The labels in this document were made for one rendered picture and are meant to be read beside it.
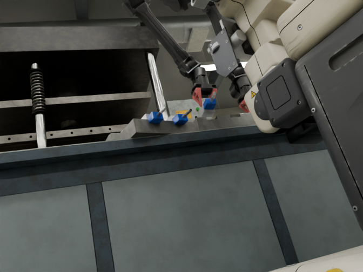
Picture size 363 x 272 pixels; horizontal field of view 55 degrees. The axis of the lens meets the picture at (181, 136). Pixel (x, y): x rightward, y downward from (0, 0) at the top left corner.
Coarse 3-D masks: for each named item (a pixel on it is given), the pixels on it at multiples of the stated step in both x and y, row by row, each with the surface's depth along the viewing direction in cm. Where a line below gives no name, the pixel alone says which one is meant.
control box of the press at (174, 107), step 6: (168, 102) 244; (174, 102) 246; (180, 102) 247; (186, 102) 248; (192, 102) 250; (168, 108) 243; (174, 108) 244; (180, 108) 245; (186, 108) 246; (192, 108) 247; (198, 108) 247; (168, 114) 244; (174, 114) 241; (192, 114) 245; (198, 114) 246; (192, 120) 243
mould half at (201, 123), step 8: (200, 120) 141; (208, 120) 142; (216, 120) 143; (224, 120) 144; (232, 120) 145; (240, 120) 146; (248, 120) 147; (200, 128) 139; (208, 128) 140; (216, 128) 141
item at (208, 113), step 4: (212, 96) 140; (208, 100) 142; (212, 100) 142; (204, 104) 144; (208, 104) 142; (212, 104) 142; (200, 108) 148; (204, 108) 144; (208, 108) 145; (212, 108) 145; (200, 112) 148; (204, 112) 144; (208, 112) 145; (212, 112) 145; (204, 116) 147; (208, 116) 147; (212, 116) 147
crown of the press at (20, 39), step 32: (0, 32) 216; (32, 32) 222; (64, 32) 228; (96, 32) 235; (128, 32) 242; (0, 64) 221; (64, 64) 235; (96, 64) 243; (128, 64) 252; (0, 96) 251; (64, 96) 243; (64, 128) 242
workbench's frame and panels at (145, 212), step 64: (256, 128) 138; (0, 192) 109; (64, 192) 114; (128, 192) 119; (192, 192) 125; (256, 192) 131; (320, 192) 138; (0, 256) 101; (64, 256) 106; (128, 256) 110; (192, 256) 115; (256, 256) 120; (320, 256) 127
